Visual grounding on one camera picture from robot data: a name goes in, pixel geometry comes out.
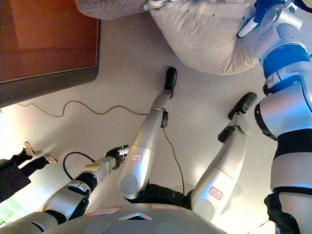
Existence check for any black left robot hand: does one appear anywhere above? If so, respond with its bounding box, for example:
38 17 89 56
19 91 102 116
104 144 130 171

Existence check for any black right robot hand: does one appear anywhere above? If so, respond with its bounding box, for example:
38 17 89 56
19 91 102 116
236 0 288 39

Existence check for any beige fringed throw pillow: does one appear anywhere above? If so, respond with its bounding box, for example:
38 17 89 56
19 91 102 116
143 0 263 76

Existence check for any silver left robot leg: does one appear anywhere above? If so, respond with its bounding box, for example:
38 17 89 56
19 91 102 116
117 89 172 200

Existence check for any silver robot leg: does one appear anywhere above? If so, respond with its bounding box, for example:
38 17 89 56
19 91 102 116
190 113 251 217
117 89 172 200

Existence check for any beige shoe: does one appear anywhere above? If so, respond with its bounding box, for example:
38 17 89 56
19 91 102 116
41 152 58 164
22 141 36 157

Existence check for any grey robot torso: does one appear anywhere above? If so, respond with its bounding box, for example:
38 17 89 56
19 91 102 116
0 182 277 234

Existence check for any black left robot foot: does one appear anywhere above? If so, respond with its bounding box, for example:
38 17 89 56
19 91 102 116
163 67 178 99

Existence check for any black robot foot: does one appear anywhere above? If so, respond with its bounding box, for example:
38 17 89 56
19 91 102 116
163 67 178 99
228 92 258 121

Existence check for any black right robot foot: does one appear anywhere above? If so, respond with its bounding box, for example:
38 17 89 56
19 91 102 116
228 92 258 121

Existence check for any silver right robot leg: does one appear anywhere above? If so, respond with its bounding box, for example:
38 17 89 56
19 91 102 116
190 113 251 217

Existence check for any person in black trousers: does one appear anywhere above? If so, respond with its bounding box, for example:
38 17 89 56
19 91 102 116
0 148 48 203

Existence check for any red-brown wooden desk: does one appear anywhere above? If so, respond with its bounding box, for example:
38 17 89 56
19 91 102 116
0 0 102 108

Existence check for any grey fabric tub armchair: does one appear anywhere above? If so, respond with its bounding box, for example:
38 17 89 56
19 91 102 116
74 0 150 20

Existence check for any thin black floor cable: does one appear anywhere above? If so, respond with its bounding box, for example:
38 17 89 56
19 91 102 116
16 100 186 195

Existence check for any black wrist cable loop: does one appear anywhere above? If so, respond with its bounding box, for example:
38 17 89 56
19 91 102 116
62 151 96 181

